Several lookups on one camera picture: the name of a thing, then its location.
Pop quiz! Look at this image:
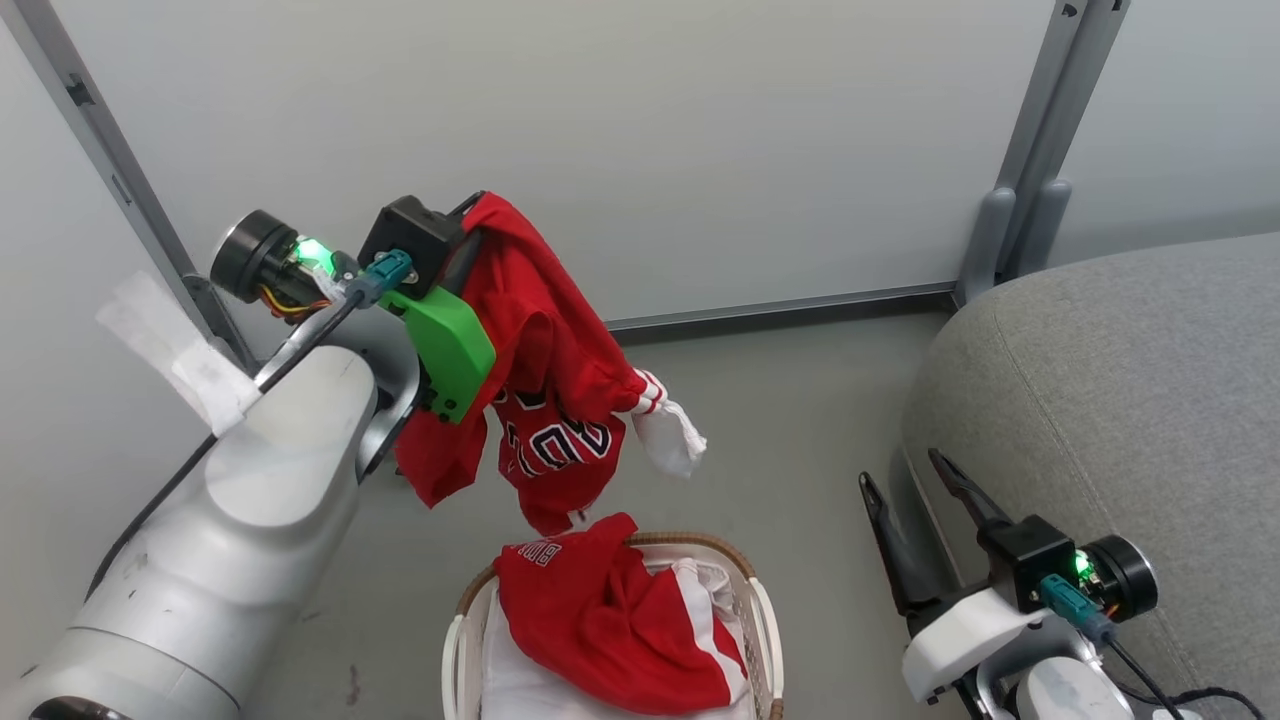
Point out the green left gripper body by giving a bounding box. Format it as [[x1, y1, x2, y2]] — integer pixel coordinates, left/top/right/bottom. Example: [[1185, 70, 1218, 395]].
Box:
[[378, 285, 498, 424]]

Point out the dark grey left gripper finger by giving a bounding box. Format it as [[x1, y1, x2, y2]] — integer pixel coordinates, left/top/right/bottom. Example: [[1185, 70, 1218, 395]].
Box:
[[445, 228, 486, 298]]

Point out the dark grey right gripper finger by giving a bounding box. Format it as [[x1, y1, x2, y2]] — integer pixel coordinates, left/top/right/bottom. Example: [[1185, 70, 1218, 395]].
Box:
[[858, 470, 946, 616], [928, 448, 1011, 546]]

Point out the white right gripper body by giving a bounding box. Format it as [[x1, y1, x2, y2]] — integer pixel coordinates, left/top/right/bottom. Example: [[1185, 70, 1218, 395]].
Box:
[[900, 585, 1056, 704]]

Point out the red jersey with white cuff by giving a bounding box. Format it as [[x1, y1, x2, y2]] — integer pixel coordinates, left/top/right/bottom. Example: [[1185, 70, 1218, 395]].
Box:
[[393, 192, 708, 536]]

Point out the red garment with white stripe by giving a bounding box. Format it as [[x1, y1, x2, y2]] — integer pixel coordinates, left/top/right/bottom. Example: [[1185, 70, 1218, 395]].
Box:
[[493, 513, 749, 716]]

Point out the white wicker laundry basket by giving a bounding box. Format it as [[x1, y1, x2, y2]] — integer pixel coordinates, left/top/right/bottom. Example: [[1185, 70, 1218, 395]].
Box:
[[442, 530, 786, 720]]

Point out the white basket liner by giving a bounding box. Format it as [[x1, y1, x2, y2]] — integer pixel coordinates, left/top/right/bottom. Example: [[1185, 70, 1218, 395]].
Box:
[[480, 558, 761, 720]]

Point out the grey fabric sofa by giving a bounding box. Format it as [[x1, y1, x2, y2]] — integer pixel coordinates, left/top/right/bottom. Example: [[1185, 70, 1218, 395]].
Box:
[[900, 232, 1280, 720]]

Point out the translucent white tape strip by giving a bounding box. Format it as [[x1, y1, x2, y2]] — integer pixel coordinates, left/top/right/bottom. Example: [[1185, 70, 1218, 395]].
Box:
[[97, 270, 263, 436]]

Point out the grey metal table leg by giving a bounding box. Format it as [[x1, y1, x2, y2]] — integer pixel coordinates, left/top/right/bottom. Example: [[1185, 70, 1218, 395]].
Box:
[[0, 0, 256, 371]]

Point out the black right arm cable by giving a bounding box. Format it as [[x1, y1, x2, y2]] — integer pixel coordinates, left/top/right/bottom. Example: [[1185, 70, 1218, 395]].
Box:
[[1038, 574, 1191, 720]]

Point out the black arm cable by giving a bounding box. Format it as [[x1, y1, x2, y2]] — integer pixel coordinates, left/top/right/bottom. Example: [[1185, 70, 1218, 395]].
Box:
[[1038, 574, 1191, 720], [88, 250, 416, 601]]

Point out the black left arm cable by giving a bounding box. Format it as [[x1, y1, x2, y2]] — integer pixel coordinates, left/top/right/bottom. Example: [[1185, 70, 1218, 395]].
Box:
[[88, 250, 416, 601]]

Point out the thin black looped cable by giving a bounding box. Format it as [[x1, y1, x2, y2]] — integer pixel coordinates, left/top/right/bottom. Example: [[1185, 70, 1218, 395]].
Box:
[[1125, 686, 1269, 720]]

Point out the grey partition floor rail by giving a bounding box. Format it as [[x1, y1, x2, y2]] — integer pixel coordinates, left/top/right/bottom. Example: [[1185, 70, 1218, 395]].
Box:
[[603, 283, 958, 343]]

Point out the grey partition post double foot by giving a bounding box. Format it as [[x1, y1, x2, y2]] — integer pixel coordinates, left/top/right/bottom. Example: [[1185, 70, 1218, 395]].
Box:
[[955, 0, 1131, 306]]

